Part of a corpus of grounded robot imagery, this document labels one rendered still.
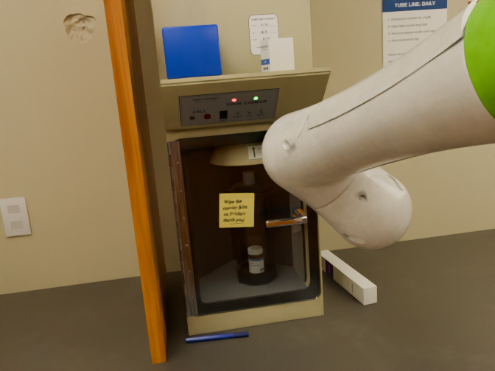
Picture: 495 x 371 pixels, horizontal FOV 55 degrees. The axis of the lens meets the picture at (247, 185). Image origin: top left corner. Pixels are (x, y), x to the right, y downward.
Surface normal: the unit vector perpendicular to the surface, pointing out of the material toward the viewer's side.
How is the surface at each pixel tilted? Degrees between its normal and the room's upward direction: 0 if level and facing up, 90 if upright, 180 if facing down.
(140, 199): 90
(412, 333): 0
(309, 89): 135
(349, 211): 105
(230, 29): 90
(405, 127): 118
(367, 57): 90
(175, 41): 90
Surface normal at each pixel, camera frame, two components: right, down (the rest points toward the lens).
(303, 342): -0.07, -0.97
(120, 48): 0.16, 0.21
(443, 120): -0.68, 0.66
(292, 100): 0.17, 0.83
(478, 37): -0.94, -0.11
